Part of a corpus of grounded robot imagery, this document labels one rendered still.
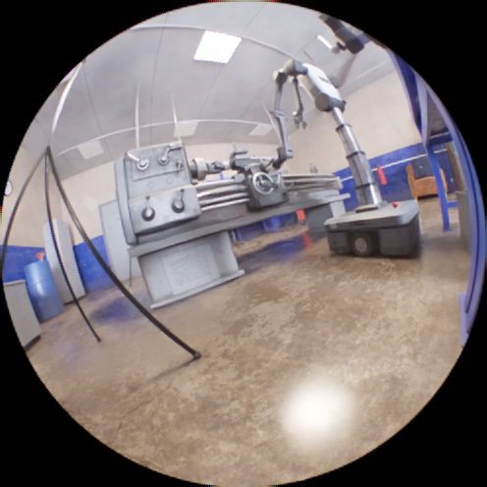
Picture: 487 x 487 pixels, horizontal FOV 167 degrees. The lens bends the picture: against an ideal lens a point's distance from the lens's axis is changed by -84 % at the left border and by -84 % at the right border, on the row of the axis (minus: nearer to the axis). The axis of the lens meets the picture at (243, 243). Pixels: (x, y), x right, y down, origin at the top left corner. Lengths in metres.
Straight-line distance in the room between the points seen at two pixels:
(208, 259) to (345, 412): 1.23
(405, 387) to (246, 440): 0.32
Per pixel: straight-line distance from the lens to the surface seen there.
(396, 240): 0.99
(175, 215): 1.20
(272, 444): 0.38
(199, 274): 1.30
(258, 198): 1.44
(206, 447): 0.42
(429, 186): 4.37
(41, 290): 3.29
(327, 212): 2.56
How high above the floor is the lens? 0.36
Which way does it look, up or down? 5 degrees down
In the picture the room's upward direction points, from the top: 16 degrees counter-clockwise
